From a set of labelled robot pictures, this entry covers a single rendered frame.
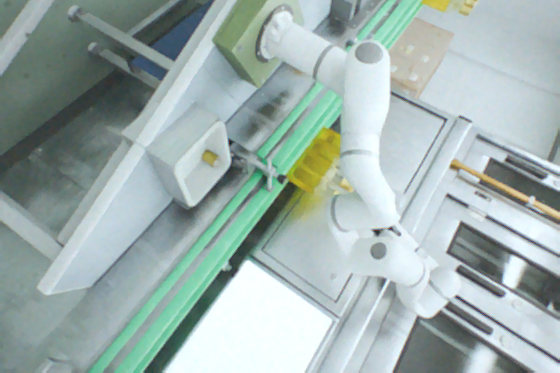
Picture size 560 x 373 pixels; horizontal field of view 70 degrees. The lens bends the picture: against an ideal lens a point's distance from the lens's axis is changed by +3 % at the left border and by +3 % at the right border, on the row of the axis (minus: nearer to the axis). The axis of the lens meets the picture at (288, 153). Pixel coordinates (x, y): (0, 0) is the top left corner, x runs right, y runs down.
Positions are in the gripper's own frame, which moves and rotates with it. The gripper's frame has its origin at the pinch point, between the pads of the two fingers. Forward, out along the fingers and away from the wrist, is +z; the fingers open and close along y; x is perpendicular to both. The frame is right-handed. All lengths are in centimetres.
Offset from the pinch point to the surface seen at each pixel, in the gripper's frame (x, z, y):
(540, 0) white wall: -573, 110, -269
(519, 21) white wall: -571, 118, -310
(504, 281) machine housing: -24.6, -39.8, -17.6
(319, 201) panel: 3.4, 17.4, -12.9
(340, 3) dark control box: -42, 59, 20
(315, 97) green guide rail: -11.0, 38.0, 12.9
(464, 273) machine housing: -16.1, -30.0, -16.0
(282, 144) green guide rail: 9.1, 31.1, 13.2
